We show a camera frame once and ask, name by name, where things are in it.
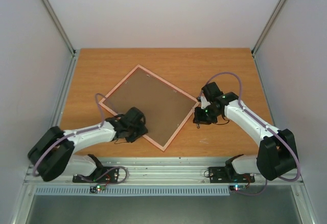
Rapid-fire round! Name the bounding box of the circuit board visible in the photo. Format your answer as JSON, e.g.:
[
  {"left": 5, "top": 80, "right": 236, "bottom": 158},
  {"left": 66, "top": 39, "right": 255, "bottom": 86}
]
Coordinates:
[
  {"left": 229, "top": 184, "right": 249, "bottom": 191},
  {"left": 89, "top": 185, "right": 106, "bottom": 194}
]

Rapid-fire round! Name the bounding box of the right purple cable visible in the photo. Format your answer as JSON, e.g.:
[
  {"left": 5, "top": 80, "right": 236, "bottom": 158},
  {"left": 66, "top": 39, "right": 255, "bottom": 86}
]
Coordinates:
[{"left": 206, "top": 72, "right": 302, "bottom": 196}]

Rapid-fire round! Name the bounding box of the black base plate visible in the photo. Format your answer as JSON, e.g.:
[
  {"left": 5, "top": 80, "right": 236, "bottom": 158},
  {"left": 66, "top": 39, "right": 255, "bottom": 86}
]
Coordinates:
[
  {"left": 208, "top": 167, "right": 255, "bottom": 184},
  {"left": 72, "top": 167, "right": 120, "bottom": 184}
]

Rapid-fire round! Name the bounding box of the grey slotted cable duct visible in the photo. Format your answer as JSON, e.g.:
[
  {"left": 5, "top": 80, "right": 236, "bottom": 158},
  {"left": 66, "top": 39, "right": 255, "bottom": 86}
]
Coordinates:
[{"left": 34, "top": 186, "right": 230, "bottom": 197}]

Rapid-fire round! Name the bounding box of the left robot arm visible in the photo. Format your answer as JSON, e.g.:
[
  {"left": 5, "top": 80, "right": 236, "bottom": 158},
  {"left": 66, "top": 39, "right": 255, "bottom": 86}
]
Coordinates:
[{"left": 28, "top": 107, "right": 148, "bottom": 183}]

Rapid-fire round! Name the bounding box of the aluminium rail base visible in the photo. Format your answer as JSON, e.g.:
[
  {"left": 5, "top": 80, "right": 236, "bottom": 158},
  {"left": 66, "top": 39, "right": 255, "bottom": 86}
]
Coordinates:
[{"left": 11, "top": 157, "right": 318, "bottom": 223}]

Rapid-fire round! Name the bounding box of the purple cable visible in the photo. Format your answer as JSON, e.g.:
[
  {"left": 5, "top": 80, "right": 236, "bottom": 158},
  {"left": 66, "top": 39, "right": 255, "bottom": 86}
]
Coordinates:
[
  {"left": 206, "top": 72, "right": 302, "bottom": 196},
  {"left": 32, "top": 93, "right": 128, "bottom": 184}
]

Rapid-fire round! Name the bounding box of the red picture frame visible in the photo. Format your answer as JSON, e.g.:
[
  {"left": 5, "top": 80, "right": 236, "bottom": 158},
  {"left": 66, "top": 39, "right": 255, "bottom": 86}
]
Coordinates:
[{"left": 98, "top": 64, "right": 199, "bottom": 152}]

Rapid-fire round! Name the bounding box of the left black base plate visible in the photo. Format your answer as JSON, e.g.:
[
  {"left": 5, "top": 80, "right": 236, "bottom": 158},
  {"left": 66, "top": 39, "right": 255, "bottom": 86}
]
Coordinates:
[{"left": 72, "top": 167, "right": 120, "bottom": 184}]

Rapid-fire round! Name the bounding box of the brown frame backing board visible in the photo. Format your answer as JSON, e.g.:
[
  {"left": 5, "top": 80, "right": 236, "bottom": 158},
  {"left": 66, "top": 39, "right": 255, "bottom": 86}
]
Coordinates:
[{"left": 103, "top": 68, "right": 195, "bottom": 147}]

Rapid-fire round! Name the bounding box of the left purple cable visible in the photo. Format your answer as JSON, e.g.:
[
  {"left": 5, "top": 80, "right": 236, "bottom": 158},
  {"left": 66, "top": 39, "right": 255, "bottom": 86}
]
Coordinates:
[{"left": 32, "top": 93, "right": 128, "bottom": 184}]

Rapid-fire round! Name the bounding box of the left circuit board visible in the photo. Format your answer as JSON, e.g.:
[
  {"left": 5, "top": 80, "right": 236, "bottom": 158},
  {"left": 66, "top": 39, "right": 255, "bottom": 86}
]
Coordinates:
[{"left": 89, "top": 185, "right": 106, "bottom": 194}]

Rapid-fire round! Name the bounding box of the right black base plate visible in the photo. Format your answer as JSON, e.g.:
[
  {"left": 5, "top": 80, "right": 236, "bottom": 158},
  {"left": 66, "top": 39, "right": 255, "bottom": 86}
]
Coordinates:
[{"left": 208, "top": 167, "right": 255, "bottom": 184}]

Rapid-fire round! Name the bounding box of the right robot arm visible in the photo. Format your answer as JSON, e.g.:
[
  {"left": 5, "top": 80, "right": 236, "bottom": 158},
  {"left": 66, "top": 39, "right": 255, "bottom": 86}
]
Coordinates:
[{"left": 193, "top": 82, "right": 299, "bottom": 181}]

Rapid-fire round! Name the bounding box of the right circuit board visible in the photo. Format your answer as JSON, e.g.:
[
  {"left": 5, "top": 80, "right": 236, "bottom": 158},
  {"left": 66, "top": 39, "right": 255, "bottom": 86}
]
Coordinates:
[{"left": 229, "top": 184, "right": 249, "bottom": 191}]

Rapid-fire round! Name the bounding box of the left aluminium corner post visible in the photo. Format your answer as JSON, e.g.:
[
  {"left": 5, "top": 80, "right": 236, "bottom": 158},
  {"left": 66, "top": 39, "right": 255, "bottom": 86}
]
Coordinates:
[{"left": 30, "top": 0, "right": 77, "bottom": 56}]

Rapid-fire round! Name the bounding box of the right aluminium corner post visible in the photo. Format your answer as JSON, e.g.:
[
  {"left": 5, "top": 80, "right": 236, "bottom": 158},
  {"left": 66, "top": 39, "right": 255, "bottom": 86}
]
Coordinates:
[{"left": 250, "top": 0, "right": 299, "bottom": 56}]

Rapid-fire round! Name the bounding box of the aluminium corner post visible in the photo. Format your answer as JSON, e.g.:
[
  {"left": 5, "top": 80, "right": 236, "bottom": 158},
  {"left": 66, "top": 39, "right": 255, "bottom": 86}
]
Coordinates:
[
  {"left": 30, "top": 0, "right": 77, "bottom": 56},
  {"left": 250, "top": 0, "right": 299, "bottom": 56}
]

